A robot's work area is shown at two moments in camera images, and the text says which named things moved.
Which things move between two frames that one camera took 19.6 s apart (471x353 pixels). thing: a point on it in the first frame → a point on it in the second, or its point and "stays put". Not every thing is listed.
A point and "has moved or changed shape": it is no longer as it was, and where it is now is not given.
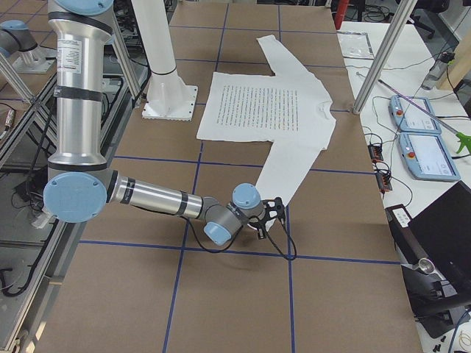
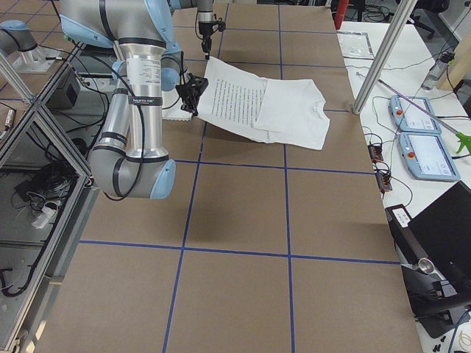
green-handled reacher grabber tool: x=465 y=140 stays put
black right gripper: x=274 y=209 → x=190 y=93
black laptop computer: x=442 y=234 stays put
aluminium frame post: x=380 y=66 stays put
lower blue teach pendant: x=426 y=158 stays put
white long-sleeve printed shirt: x=289 y=109 has moved or changed shape
